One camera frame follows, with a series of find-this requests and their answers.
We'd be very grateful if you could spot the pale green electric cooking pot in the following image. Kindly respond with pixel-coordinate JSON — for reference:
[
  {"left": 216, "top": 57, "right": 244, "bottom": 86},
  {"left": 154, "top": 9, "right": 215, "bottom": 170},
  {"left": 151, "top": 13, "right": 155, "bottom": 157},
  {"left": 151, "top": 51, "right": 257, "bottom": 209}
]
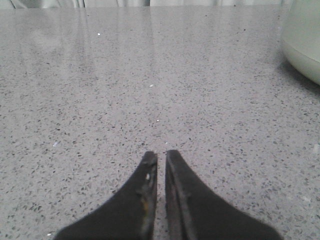
[{"left": 281, "top": 0, "right": 320, "bottom": 84}]

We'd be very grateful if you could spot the white curtain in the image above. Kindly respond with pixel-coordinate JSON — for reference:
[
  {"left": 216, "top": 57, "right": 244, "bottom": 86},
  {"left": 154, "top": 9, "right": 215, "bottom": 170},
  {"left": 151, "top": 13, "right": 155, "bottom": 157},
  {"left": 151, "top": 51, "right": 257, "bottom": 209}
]
[{"left": 0, "top": 0, "right": 292, "bottom": 10}]

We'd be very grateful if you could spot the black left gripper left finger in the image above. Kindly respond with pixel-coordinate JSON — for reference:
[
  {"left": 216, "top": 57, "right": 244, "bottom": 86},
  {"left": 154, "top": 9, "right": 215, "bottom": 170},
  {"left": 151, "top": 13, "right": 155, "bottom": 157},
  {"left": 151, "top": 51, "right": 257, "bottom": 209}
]
[{"left": 55, "top": 151, "right": 158, "bottom": 240}]

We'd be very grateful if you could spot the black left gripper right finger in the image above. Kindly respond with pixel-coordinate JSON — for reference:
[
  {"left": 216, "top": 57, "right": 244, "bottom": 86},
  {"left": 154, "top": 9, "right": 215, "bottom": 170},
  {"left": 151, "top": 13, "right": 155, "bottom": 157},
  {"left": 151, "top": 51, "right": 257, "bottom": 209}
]
[{"left": 165, "top": 150, "right": 282, "bottom": 240}]

